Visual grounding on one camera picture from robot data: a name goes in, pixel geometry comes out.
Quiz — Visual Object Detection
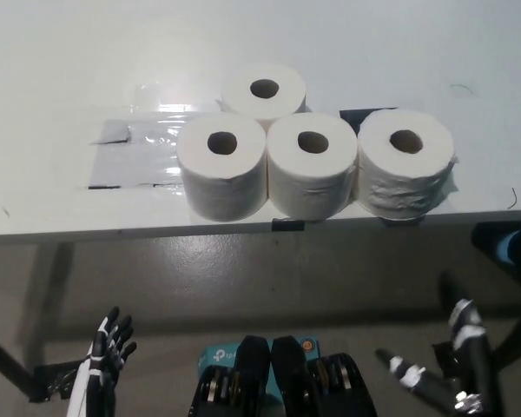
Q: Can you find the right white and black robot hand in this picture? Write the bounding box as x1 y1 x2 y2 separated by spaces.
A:
375 271 503 417

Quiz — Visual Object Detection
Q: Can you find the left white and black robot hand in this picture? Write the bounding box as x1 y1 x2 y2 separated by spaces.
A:
65 306 139 417

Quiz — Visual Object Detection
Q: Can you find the crinkled white toilet paper roll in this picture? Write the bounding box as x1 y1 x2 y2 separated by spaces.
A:
356 108 460 218

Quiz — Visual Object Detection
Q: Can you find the smooth white toilet paper roll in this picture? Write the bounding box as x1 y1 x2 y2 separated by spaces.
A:
175 113 268 222
265 111 359 221
221 63 308 131

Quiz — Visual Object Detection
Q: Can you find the black floor tape patch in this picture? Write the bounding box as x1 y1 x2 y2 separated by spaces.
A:
432 341 461 380
28 362 80 401

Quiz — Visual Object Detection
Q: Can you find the black table leg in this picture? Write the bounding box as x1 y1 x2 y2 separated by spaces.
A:
490 303 521 374
0 328 38 400

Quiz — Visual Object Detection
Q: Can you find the black and blue object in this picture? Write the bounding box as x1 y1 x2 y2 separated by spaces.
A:
471 221 521 267

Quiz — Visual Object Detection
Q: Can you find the teal tp-link box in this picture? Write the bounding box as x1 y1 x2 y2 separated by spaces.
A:
197 334 322 399

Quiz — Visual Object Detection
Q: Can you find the clear plastic sheet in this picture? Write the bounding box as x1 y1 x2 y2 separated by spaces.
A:
86 117 188 190

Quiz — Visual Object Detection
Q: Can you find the small black tape piece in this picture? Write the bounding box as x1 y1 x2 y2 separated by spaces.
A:
271 219 306 232

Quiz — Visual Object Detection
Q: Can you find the black square tape mat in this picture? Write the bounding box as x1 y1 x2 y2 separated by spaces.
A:
339 107 400 131

